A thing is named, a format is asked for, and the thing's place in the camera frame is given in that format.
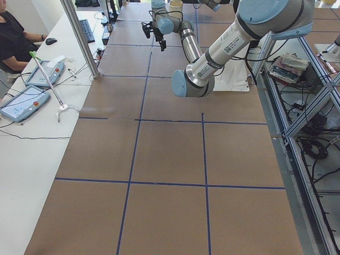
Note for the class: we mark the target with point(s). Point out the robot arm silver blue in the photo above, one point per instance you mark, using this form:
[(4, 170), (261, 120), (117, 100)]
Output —
[(215, 4), (253, 20)]

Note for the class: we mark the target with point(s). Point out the aluminium frame post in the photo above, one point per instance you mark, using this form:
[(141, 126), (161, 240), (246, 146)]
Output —
[(71, 14)]

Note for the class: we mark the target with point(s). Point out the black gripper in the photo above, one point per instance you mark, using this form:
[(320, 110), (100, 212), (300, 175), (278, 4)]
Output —
[(159, 36)]

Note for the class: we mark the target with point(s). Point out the far teach pendant tablet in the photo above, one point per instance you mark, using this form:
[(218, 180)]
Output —
[(37, 78)]

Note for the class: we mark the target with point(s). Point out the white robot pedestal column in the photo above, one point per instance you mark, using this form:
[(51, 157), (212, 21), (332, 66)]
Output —
[(234, 76)]

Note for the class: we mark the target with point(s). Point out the aluminium frame rack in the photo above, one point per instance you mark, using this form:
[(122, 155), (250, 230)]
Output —
[(304, 120)]

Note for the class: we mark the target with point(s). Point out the black keyboard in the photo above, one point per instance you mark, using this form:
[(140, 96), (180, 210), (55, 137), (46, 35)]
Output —
[(87, 32)]

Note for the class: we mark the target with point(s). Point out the person in black shirt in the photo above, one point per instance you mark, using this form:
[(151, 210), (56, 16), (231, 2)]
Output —
[(16, 43)]

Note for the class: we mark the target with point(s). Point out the metal rod grabber tool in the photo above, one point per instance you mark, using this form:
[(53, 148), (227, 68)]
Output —
[(63, 106)]

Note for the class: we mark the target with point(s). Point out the near teach pendant tablet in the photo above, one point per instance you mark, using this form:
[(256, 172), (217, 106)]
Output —
[(25, 103)]

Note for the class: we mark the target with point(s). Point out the black computer mouse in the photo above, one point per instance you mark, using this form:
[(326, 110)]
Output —
[(50, 41)]

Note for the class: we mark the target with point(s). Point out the stack of books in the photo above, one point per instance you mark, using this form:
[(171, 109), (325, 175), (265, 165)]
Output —
[(288, 68)]

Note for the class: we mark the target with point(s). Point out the teach pendant tablet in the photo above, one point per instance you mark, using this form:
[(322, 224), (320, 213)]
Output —
[(25, 103), (37, 78)]

